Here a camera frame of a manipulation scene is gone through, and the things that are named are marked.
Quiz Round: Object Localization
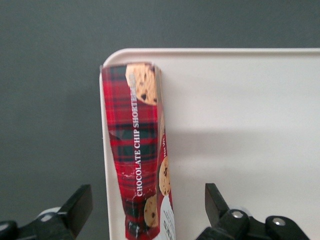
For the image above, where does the red tartan cookie box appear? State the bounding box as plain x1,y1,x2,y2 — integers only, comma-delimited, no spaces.
99,61,177,240

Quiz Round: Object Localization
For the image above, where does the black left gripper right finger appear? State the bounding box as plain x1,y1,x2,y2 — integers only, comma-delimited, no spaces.
196,183,310,240

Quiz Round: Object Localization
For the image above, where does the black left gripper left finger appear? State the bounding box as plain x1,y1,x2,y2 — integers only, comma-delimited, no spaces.
0,184,94,240

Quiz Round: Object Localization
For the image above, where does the white rectangular plastic tray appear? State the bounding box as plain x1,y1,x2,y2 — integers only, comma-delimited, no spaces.
101,47,320,240

